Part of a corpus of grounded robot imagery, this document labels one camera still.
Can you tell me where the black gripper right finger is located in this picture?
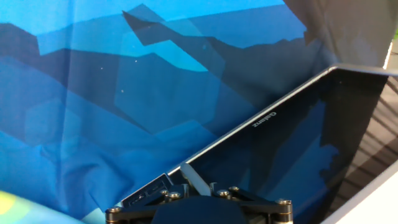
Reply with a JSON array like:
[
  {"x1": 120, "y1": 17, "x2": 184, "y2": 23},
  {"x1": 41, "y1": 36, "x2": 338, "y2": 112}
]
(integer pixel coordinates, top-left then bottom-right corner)
[{"x1": 209, "y1": 182, "x2": 294, "y2": 224}]

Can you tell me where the black glass microwave door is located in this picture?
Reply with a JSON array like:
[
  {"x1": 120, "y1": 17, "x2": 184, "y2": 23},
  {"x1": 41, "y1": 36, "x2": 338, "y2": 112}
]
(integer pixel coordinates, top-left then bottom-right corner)
[{"x1": 180, "y1": 65, "x2": 398, "y2": 220}]

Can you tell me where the silver microwave door handle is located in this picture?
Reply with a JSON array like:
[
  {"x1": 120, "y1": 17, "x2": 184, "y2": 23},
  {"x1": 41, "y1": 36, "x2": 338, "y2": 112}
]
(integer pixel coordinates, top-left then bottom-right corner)
[{"x1": 179, "y1": 162, "x2": 212, "y2": 197}]

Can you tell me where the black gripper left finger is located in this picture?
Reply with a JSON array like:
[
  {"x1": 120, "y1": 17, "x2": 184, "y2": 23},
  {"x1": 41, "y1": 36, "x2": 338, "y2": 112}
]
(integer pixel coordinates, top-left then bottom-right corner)
[{"x1": 104, "y1": 183, "x2": 190, "y2": 224}]

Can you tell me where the silver Galanz microwave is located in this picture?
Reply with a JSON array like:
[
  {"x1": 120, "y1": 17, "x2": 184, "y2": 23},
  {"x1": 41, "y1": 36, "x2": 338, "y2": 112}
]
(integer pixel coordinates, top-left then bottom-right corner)
[{"x1": 119, "y1": 63, "x2": 398, "y2": 224}]

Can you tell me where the blue mountain print cloth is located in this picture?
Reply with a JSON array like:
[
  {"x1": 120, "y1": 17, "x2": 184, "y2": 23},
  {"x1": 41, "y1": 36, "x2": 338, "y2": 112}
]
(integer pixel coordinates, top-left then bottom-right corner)
[{"x1": 0, "y1": 0, "x2": 394, "y2": 224}]

